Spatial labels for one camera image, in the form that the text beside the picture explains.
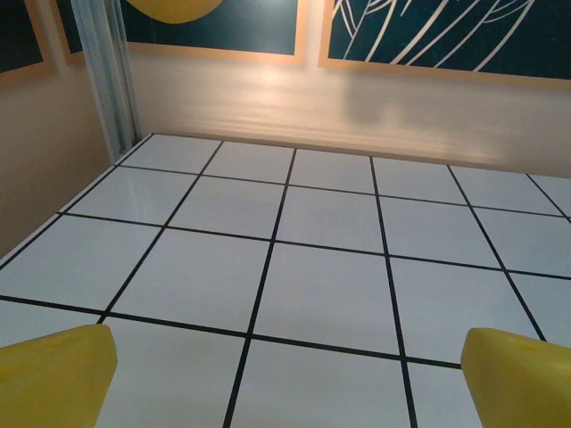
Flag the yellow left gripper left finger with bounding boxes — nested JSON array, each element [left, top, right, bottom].
[[0, 324, 118, 428]]

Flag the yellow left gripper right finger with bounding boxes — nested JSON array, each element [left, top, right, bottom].
[[461, 327, 571, 428]]

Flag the aluminium frame post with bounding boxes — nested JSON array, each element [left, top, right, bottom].
[[72, 0, 140, 155]]

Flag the yellow oval feather wall panel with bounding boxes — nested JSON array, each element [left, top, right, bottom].
[[119, 0, 307, 66]]

